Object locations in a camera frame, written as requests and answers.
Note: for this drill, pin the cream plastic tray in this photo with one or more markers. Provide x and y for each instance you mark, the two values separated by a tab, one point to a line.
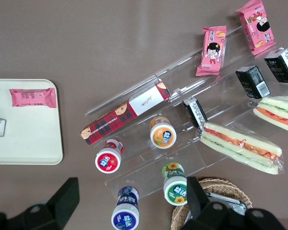
31	134

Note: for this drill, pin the red plaid cookie box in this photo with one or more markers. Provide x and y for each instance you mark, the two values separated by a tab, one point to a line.
124	115

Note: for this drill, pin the blue gum jar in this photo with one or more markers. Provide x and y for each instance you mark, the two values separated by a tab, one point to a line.
126	213

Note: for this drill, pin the aluminium foil container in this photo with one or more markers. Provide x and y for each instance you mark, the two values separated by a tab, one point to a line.
225	200

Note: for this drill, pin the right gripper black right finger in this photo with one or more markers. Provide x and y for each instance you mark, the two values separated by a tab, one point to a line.
196	198

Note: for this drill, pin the red gum jar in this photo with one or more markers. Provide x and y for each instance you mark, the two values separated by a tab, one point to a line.
108	160

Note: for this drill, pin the green gum jar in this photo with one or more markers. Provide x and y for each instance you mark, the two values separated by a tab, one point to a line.
175	189

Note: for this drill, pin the clear acrylic tiered stand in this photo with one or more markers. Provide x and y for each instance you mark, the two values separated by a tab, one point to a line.
220	107
136	155

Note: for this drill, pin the pink cartoon snack pack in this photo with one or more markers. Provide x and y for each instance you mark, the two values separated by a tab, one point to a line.
256	28
211	52

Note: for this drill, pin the orange gum jar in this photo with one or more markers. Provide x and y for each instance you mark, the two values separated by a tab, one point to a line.
163	135

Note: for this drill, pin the plastic-wrapped sandwich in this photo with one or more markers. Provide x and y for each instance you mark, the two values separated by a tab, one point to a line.
278	115
240	148

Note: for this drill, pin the oval wicker basket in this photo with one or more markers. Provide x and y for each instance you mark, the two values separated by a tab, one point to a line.
230	189

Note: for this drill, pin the pink wafer bar wrapper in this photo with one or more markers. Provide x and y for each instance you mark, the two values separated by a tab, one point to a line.
32	97

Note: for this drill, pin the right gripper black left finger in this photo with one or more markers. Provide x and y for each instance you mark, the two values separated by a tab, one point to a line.
64	198

